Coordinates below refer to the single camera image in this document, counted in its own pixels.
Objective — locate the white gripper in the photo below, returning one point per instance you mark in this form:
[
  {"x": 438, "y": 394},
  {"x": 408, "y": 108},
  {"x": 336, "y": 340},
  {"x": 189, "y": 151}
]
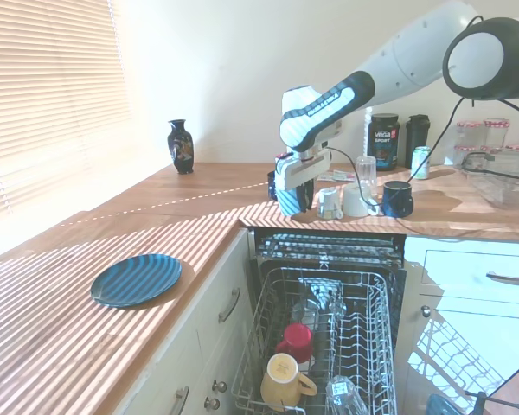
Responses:
[{"x": 300, "y": 170}]

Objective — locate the pale blue mug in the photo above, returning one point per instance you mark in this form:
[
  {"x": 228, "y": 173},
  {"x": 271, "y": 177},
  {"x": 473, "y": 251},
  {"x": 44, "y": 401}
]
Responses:
[{"x": 290, "y": 202}]

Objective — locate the white ceramic mug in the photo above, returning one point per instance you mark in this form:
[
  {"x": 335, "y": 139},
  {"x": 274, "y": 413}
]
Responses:
[
  {"x": 328, "y": 203},
  {"x": 354, "y": 201}
]

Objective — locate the navy mug with white print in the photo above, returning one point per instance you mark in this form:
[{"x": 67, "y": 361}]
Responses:
[{"x": 271, "y": 186}]

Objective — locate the metal dishwasher cutlery tray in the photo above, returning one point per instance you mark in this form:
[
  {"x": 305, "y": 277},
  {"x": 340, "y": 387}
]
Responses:
[{"x": 328, "y": 246}]

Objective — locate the built-in dishwasher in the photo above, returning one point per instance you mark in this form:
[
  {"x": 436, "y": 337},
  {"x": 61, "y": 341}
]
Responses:
[{"x": 251, "y": 246}]

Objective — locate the plain navy mug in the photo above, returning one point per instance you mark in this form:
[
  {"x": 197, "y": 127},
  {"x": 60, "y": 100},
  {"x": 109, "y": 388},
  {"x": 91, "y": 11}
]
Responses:
[{"x": 398, "y": 201}]

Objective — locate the red mug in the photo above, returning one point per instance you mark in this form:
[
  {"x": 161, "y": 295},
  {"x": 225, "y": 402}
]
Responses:
[{"x": 296, "y": 343}]

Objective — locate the white cabinet beside dishwasher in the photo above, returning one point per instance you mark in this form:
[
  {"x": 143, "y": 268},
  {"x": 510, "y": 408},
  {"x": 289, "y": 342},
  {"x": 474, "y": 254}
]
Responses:
[{"x": 450, "y": 268}]

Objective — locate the yellow ceramic mug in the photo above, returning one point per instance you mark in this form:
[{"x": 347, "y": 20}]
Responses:
[{"x": 281, "y": 380}]

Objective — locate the colourful coaster card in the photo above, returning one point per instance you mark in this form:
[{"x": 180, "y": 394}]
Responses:
[{"x": 341, "y": 175}]

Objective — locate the clear upturned drinking glass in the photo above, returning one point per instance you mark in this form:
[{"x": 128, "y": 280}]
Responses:
[{"x": 366, "y": 170}]

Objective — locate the black protein powder tub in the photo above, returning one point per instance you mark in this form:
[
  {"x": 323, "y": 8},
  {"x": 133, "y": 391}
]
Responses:
[{"x": 384, "y": 142}]

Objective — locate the white and green drink can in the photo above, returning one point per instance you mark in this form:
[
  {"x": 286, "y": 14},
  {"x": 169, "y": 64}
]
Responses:
[{"x": 421, "y": 162}]

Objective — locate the black shaker bottle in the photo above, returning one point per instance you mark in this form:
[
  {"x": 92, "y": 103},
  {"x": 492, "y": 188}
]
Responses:
[{"x": 417, "y": 140}]

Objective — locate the dark blue painted vase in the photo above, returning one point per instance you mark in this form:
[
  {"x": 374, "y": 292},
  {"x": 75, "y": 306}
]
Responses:
[{"x": 181, "y": 149}]

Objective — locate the round metal cabinet knob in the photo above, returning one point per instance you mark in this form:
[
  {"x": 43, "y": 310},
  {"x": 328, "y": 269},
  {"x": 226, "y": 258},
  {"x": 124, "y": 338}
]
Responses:
[
  {"x": 426, "y": 311},
  {"x": 219, "y": 387},
  {"x": 212, "y": 403}
]

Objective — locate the glass jar with checkered lid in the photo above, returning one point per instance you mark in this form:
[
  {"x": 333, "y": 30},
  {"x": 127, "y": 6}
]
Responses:
[
  {"x": 468, "y": 134},
  {"x": 496, "y": 134}
]

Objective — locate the blue round plate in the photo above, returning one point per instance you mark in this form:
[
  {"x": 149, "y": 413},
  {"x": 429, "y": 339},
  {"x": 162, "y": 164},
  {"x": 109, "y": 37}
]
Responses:
[{"x": 136, "y": 281}]

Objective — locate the white cabinet under window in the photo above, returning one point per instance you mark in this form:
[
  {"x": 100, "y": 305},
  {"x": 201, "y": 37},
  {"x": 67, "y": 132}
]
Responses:
[{"x": 186, "y": 346}]

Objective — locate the clear plastic storage container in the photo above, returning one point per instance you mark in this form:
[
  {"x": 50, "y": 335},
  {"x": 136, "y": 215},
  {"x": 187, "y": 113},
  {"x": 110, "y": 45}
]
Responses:
[{"x": 501, "y": 190}]

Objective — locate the dark rounded rectangular pad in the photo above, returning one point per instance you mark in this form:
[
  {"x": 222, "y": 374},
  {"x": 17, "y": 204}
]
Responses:
[{"x": 441, "y": 406}]

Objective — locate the wide wooden window blind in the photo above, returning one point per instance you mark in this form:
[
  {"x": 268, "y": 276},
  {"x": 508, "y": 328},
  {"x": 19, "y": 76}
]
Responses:
[{"x": 47, "y": 108}]

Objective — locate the black camera stand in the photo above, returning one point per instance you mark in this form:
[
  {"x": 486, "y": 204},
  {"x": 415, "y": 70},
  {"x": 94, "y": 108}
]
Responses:
[{"x": 482, "y": 402}]

